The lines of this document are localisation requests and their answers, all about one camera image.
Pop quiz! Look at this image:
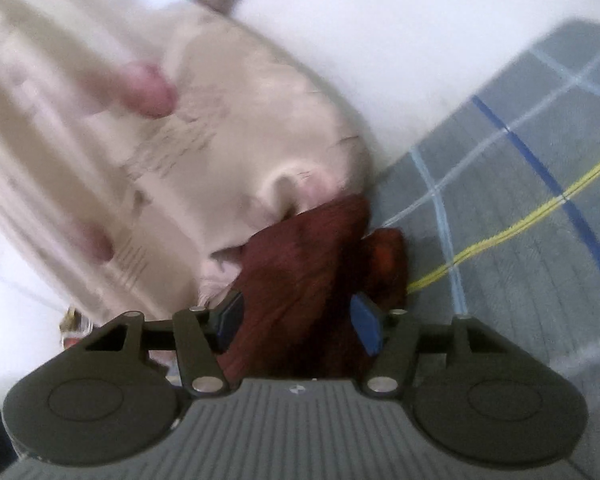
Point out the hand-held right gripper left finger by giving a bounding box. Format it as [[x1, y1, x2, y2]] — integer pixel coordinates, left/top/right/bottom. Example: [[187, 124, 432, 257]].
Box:
[[85, 290, 246, 397]]

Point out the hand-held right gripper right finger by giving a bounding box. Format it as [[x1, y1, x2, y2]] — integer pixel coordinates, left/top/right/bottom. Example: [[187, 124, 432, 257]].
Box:
[[350, 293, 506, 399]]

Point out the dark red garment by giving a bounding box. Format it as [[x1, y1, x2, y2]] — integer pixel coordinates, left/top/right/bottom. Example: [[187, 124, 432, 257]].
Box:
[[215, 193, 411, 381]]

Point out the small red white object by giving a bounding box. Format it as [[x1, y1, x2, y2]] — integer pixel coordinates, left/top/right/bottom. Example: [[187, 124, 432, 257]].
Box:
[[59, 305, 94, 349]]

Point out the beige patterned blanket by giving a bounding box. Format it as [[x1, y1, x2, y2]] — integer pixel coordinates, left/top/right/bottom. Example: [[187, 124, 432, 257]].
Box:
[[0, 0, 376, 361]]

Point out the grey plaid bedsheet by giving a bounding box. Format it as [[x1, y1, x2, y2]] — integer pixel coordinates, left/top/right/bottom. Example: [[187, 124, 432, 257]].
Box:
[[365, 17, 600, 461]]

